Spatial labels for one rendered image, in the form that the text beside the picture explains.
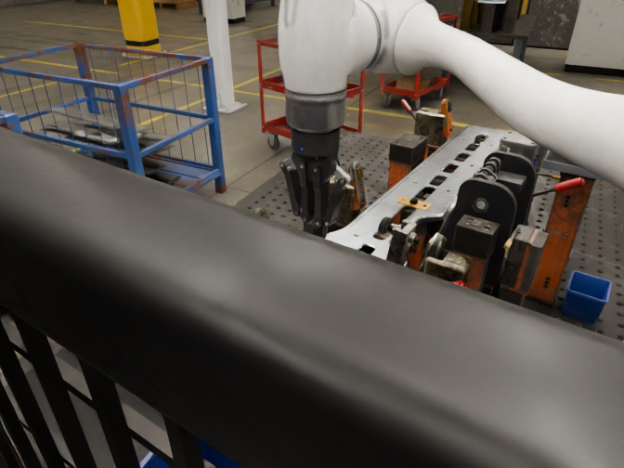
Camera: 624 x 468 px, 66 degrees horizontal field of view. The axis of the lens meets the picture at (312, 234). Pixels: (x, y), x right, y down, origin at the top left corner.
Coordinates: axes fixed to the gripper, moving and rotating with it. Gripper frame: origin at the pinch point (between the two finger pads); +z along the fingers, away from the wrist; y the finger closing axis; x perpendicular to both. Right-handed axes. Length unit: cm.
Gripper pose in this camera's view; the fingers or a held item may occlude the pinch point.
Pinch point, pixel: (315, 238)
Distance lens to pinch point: 84.0
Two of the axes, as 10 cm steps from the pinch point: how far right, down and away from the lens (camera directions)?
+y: -8.3, -2.9, 4.7
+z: 0.0, 8.5, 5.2
